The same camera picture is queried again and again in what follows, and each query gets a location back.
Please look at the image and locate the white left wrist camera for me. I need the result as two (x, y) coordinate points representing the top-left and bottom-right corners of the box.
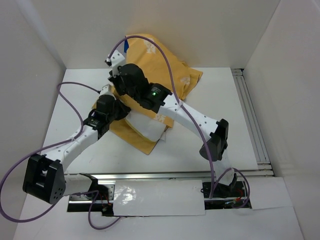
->
(99, 84), (112, 96)

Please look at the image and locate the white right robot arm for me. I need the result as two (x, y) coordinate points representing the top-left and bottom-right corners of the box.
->
(108, 63), (237, 196)

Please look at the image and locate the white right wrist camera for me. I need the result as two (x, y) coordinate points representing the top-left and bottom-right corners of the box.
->
(104, 50), (126, 76)

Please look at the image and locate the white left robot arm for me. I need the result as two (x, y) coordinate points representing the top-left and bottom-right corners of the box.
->
(22, 94), (131, 205)

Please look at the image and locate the white pillow yellow trim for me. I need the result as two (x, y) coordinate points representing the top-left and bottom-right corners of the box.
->
(125, 110), (167, 142)

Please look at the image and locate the aluminium side rail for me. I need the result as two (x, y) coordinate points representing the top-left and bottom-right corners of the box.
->
(231, 68), (275, 177)

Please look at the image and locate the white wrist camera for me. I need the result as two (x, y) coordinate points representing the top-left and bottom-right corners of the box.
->
(104, 50), (126, 76)
(99, 84), (112, 96)

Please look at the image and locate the white cover plate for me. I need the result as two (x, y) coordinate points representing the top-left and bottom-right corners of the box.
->
(113, 180), (206, 217)

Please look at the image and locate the orange and blue pillowcase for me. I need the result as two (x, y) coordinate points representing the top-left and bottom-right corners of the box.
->
(110, 34), (203, 155)

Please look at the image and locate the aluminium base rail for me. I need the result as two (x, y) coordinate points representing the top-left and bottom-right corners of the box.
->
(67, 171), (251, 217)

